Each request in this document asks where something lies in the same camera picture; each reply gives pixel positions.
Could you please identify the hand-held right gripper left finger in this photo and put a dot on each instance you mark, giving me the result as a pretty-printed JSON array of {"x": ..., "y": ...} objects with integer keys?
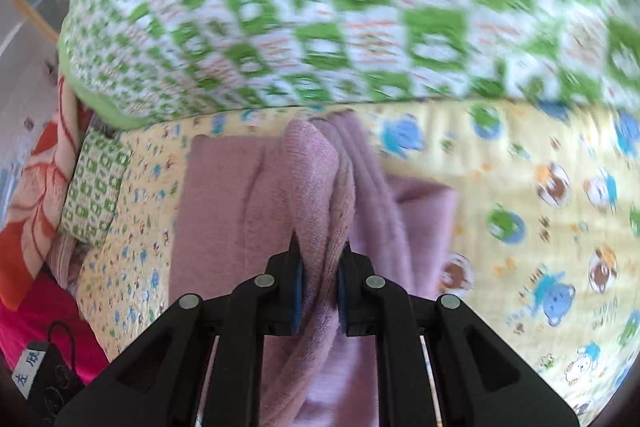
[{"x": 297, "y": 289}]

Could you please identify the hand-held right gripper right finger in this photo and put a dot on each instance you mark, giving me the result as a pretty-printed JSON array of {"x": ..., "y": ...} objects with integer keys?
[{"x": 343, "y": 294}]

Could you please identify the purple knit sweater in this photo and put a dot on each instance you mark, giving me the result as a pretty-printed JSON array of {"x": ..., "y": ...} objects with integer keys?
[{"x": 225, "y": 207}]

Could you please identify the red cloth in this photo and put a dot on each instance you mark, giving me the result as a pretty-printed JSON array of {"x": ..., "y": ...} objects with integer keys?
[{"x": 30, "y": 322}]

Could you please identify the pale lilac printed sheet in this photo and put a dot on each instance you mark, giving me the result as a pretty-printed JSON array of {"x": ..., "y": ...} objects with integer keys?
[{"x": 67, "y": 262}]

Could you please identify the orange floral blanket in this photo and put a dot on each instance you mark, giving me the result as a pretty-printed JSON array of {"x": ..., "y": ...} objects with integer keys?
[{"x": 35, "y": 187}]

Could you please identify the green checked pillow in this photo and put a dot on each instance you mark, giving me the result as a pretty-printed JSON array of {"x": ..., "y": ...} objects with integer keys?
[{"x": 95, "y": 192}]

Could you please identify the yellow cartoon print bed sheet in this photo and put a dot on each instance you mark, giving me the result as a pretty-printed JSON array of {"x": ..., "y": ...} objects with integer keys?
[{"x": 525, "y": 207}]

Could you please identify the green checked quilt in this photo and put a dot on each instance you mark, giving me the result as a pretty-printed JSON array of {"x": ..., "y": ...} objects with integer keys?
[{"x": 350, "y": 7}]

